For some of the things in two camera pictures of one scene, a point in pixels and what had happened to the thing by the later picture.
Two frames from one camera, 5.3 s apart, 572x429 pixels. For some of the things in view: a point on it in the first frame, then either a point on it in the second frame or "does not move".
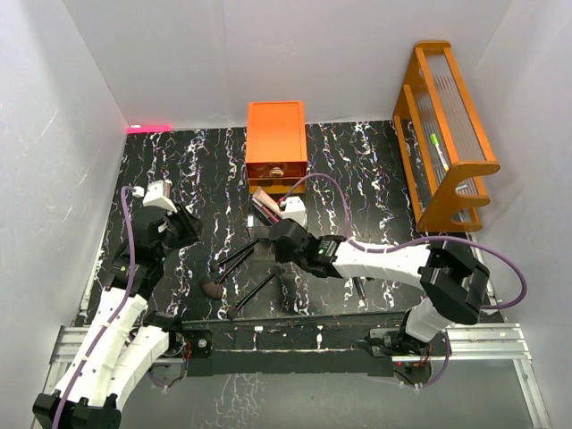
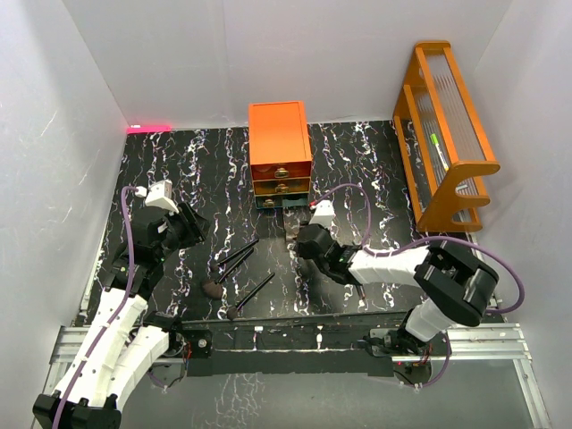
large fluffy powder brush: (214, 290) does not move
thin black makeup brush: (214, 267) does not move
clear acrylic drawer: (263, 211) to (281, 186)
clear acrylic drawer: (276, 170) does not move
